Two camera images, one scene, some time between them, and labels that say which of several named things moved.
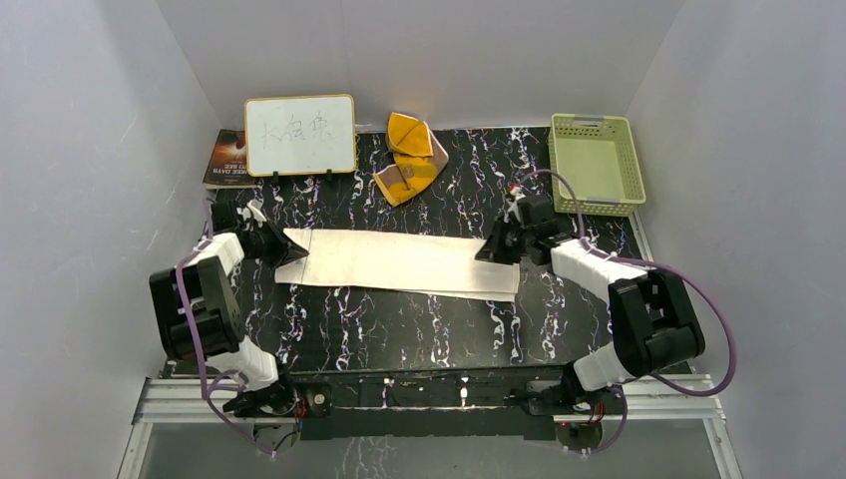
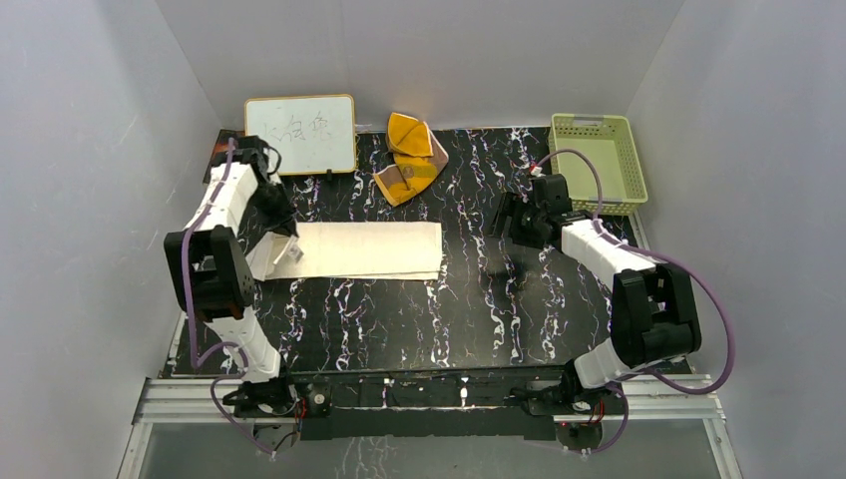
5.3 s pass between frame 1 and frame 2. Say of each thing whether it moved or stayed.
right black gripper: moved
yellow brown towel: stayed
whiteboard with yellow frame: stayed
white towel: moved
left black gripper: moved
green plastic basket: stayed
